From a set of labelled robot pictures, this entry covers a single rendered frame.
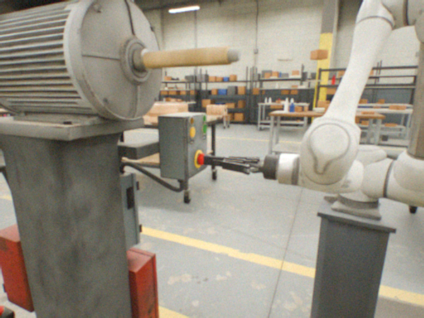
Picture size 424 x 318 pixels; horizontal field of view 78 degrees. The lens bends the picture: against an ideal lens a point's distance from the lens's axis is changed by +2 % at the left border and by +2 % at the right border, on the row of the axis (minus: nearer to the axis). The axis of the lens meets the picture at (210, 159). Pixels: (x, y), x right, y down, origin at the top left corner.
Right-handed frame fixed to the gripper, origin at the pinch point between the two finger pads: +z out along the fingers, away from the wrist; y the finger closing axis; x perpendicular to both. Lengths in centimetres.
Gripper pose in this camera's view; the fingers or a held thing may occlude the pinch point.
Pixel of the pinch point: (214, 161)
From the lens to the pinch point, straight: 83.5
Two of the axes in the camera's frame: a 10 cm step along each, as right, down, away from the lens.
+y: 3.9, -2.3, 8.9
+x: 0.0, -9.7, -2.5
